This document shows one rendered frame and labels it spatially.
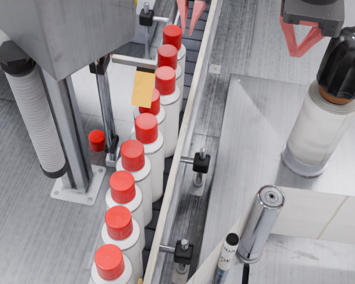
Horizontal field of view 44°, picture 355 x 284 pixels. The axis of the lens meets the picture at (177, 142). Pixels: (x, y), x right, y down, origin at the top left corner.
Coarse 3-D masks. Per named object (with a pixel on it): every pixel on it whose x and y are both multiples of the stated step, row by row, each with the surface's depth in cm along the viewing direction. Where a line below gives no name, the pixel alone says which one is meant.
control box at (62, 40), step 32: (0, 0) 38; (32, 0) 32; (64, 0) 34; (96, 0) 36; (128, 0) 39; (32, 32) 36; (64, 32) 36; (96, 32) 38; (128, 32) 41; (64, 64) 38
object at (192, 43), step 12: (192, 12) 110; (204, 12) 110; (180, 24) 107; (204, 24) 108; (192, 36) 105; (192, 48) 102; (192, 60) 100; (192, 72) 98; (180, 120) 89; (168, 168) 82; (156, 204) 78; (156, 216) 76; (144, 228) 75; (144, 252) 72; (144, 264) 71
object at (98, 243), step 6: (174, 6) 98; (174, 12) 97; (174, 18) 96; (168, 24) 95; (156, 60) 88; (102, 222) 66; (96, 240) 65; (96, 246) 64; (90, 258) 63; (90, 264) 62; (90, 270) 63
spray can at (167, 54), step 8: (160, 48) 72; (168, 48) 72; (176, 48) 72; (160, 56) 71; (168, 56) 71; (176, 56) 72; (160, 64) 73; (168, 64) 72; (176, 64) 73; (176, 72) 74; (176, 80) 74
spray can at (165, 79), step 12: (156, 72) 68; (168, 72) 69; (156, 84) 69; (168, 84) 68; (168, 96) 71; (168, 108) 72; (168, 120) 74; (168, 132) 77; (168, 144) 80; (168, 156) 83
